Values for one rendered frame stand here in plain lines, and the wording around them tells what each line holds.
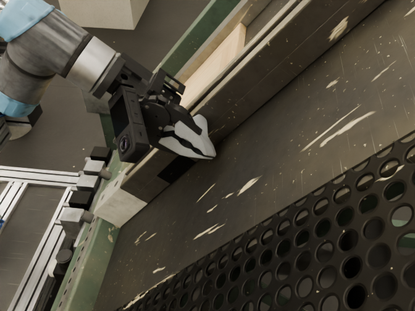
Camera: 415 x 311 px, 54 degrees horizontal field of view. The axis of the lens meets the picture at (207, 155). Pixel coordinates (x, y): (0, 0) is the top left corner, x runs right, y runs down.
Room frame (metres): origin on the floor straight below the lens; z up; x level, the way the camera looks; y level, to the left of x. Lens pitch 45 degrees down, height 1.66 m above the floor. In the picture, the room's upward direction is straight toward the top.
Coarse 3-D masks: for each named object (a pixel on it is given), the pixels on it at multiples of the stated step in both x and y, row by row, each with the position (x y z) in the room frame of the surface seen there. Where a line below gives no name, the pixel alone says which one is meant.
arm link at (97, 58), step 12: (96, 48) 0.51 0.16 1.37; (108, 48) 0.53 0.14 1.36; (84, 60) 0.49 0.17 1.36; (96, 60) 0.50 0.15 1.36; (108, 60) 0.51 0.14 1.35; (72, 72) 0.49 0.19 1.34; (84, 72) 0.49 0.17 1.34; (96, 72) 0.49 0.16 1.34; (84, 84) 0.49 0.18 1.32; (96, 84) 0.49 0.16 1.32
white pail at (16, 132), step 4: (12, 128) 1.82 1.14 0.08; (16, 128) 1.83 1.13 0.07; (20, 128) 1.85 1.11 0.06; (24, 128) 1.87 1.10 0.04; (28, 128) 1.89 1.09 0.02; (12, 132) 1.82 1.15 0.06; (16, 132) 1.83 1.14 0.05; (20, 132) 1.85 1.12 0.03; (24, 132) 1.86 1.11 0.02; (12, 136) 1.82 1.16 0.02; (16, 136) 1.83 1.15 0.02; (20, 136) 1.84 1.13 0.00
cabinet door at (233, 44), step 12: (240, 24) 0.88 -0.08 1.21; (228, 36) 0.88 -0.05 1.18; (240, 36) 0.83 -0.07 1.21; (228, 48) 0.82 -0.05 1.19; (240, 48) 0.78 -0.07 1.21; (216, 60) 0.83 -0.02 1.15; (228, 60) 0.75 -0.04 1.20; (204, 72) 0.84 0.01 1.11; (216, 72) 0.77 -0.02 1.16; (192, 84) 0.85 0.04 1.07; (204, 84) 0.78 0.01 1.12; (192, 96) 0.78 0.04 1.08
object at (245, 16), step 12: (252, 0) 0.89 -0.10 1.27; (264, 0) 0.89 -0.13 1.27; (240, 12) 0.89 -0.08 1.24; (252, 12) 0.89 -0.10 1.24; (228, 24) 0.89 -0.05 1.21; (216, 36) 0.90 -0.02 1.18; (204, 48) 0.90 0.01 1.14; (216, 48) 0.90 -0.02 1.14; (192, 60) 0.92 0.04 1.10; (204, 60) 0.90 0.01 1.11; (180, 72) 0.93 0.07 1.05; (192, 72) 0.91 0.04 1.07
